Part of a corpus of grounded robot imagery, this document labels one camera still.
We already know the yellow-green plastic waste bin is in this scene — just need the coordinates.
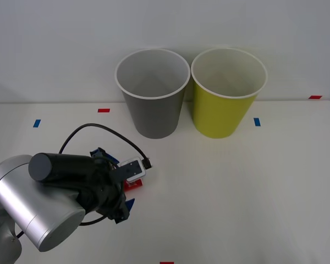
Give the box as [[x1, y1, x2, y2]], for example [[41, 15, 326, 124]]
[[190, 47, 268, 139]]

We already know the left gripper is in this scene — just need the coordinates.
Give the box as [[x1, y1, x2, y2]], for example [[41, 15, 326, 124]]
[[78, 147, 136, 225]]

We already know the red drink can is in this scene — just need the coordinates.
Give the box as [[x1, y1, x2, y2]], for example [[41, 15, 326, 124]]
[[123, 178, 144, 191]]

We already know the grey plastic waste bin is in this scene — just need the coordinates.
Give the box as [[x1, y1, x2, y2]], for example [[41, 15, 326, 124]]
[[114, 48, 190, 140]]

